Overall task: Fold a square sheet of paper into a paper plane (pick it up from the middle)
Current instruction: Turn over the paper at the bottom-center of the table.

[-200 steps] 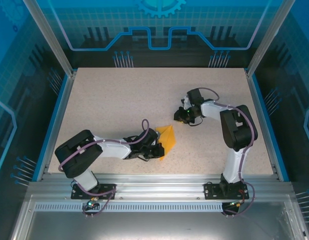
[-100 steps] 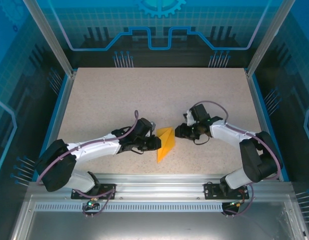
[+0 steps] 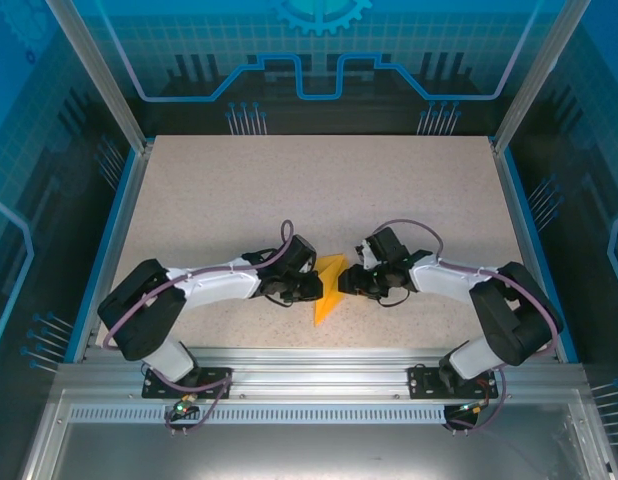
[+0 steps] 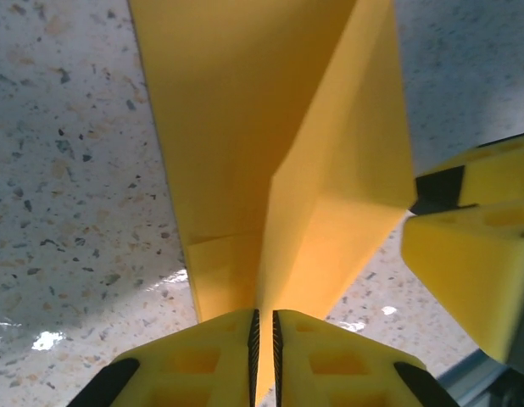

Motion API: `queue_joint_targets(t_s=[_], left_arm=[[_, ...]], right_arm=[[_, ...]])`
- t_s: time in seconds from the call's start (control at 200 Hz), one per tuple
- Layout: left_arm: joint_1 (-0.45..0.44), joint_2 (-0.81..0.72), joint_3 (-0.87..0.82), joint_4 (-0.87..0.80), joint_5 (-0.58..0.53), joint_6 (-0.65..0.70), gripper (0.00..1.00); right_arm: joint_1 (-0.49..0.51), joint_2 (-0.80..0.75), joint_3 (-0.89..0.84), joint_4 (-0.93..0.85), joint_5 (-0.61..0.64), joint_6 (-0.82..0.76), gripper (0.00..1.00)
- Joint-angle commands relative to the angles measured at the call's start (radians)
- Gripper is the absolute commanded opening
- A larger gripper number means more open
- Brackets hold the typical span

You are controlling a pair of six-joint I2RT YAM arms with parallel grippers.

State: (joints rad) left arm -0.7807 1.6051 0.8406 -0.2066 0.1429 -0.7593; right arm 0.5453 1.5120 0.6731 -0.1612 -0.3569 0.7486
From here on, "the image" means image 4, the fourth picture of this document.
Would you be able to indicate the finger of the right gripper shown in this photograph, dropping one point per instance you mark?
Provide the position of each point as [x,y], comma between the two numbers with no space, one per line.
[469,263]
[491,174]

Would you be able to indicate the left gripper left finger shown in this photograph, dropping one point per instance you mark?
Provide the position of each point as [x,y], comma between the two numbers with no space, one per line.
[194,364]

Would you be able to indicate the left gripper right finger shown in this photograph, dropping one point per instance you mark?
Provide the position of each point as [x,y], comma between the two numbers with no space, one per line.
[330,364]

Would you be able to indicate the orange cloth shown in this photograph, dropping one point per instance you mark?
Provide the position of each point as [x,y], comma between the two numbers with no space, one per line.
[228,127]

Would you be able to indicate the aluminium mounting beam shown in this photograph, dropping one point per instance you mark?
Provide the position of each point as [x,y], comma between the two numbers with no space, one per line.
[478,381]

